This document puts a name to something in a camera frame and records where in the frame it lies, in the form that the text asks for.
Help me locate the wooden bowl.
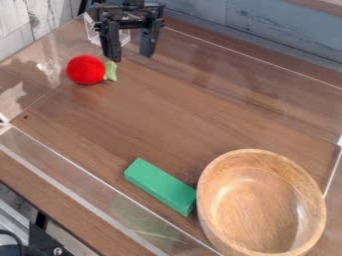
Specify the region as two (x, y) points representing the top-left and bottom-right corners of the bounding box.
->
(196, 149), (326, 256)

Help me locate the red plush strawberry toy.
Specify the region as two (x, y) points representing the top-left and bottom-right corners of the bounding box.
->
(65, 55), (117, 86)

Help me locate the clear acrylic back barrier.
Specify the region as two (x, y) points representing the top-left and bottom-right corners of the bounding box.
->
(125, 13), (342, 144)

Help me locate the black clamp and cable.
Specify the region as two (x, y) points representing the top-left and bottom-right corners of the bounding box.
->
(0, 213), (75, 256)

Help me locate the green rectangular block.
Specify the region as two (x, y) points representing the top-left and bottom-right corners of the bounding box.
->
(124, 158), (196, 216)

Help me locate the clear acrylic corner bracket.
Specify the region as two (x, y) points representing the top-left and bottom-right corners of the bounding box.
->
(83, 13), (131, 46)

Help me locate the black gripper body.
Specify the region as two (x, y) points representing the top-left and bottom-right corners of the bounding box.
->
(92, 0), (164, 32)

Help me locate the clear acrylic front barrier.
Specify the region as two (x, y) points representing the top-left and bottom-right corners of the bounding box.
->
(0, 124), (222, 256)

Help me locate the clear acrylic barrier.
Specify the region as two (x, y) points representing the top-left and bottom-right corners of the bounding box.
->
(0, 124), (222, 256)
(125, 13), (342, 144)

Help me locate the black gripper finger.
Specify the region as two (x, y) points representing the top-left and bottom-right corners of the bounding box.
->
(139, 21), (163, 58)
(99, 21), (121, 62)

